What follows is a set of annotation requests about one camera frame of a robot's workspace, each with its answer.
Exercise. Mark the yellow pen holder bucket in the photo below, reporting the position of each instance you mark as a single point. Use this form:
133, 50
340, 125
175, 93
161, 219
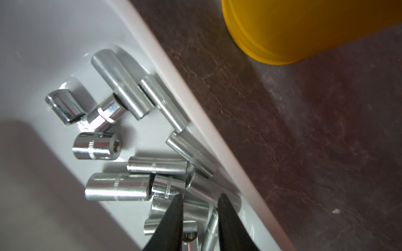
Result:
284, 32

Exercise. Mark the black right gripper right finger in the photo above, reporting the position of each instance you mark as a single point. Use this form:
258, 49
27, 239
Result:
231, 231

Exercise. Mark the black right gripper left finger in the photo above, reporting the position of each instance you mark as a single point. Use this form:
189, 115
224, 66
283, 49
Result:
169, 234

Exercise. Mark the white plastic storage box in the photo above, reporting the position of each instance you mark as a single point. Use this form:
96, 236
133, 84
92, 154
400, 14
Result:
48, 45

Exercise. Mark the large chrome socket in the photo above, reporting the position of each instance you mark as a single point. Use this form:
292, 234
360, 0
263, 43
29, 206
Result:
119, 187

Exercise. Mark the chrome short socket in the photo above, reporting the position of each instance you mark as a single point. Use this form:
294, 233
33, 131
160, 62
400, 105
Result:
65, 106
97, 146

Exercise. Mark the chrome deep socket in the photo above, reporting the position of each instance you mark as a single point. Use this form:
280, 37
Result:
123, 84

